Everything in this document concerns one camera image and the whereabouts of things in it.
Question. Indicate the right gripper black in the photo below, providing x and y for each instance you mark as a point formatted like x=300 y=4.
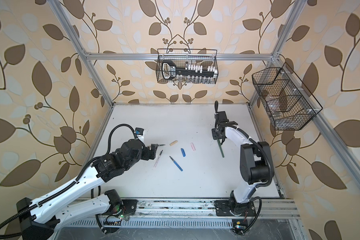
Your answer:
x=215 y=136

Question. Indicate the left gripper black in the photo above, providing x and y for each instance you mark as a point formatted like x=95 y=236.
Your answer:
x=147 y=156

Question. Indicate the green pen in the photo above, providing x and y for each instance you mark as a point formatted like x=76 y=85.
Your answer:
x=220 y=148

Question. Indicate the pink clear pen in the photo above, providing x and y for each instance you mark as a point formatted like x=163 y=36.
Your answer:
x=156 y=162

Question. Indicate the blue pen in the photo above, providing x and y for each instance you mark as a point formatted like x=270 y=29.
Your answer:
x=177 y=165

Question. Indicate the blue pen cap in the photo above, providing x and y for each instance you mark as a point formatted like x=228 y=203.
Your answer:
x=183 y=152

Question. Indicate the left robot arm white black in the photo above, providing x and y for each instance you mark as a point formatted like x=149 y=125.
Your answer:
x=56 y=209

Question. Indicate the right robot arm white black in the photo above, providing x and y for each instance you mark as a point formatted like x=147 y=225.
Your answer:
x=255 y=165

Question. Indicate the black white tool in basket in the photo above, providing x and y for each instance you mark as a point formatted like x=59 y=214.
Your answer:
x=171 y=71

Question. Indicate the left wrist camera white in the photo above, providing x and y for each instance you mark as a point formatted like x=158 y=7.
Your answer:
x=140 y=133

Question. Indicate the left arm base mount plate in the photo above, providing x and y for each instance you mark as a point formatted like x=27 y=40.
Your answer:
x=124 y=207

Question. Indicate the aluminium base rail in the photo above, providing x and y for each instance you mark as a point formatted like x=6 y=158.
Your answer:
x=200 y=214

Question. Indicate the black wire basket back wall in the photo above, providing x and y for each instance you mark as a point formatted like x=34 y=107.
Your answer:
x=204 y=57

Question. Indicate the black wire basket wall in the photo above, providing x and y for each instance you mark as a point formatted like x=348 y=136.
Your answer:
x=204 y=57
x=288 y=102

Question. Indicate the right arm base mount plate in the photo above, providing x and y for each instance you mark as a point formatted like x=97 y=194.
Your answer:
x=223 y=209

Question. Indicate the black wire basket right wall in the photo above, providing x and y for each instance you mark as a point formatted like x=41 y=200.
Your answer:
x=288 y=102

